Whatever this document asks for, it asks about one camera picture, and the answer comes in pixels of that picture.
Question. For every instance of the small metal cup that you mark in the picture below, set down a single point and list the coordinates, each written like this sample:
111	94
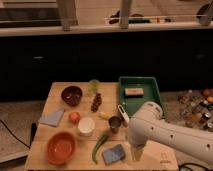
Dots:
114	123

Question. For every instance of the dark grape bunch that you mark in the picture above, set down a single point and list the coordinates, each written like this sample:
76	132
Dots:
97	101

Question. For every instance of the spice bottle rack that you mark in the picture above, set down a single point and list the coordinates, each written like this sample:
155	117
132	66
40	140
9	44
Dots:
196	109

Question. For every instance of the green plastic cup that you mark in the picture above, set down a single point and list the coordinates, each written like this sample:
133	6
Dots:
93	85

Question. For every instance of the green chili pepper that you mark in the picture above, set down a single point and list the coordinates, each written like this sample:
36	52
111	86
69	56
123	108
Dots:
98	144

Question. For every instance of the green tray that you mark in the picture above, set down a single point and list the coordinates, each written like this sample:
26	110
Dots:
133	102

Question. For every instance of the orange bowl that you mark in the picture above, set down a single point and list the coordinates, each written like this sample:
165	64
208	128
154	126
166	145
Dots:
60	148

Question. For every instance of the blue folded cloth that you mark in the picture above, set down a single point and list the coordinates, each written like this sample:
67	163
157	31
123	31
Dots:
52	119

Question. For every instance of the tan sponge block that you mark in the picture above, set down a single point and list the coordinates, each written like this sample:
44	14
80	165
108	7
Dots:
133	92

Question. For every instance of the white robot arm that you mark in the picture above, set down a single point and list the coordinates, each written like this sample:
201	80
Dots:
147	124

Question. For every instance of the yellow banana piece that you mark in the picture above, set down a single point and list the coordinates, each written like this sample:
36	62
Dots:
104	116

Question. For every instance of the white round container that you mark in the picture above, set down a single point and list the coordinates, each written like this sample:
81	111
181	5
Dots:
86	126

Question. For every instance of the blue sponge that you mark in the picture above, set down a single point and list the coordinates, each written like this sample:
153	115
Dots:
113	154

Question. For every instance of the red tomato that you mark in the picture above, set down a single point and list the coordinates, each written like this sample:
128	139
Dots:
74	117

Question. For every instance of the wooden cutting board table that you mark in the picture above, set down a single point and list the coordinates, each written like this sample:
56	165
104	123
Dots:
156	157

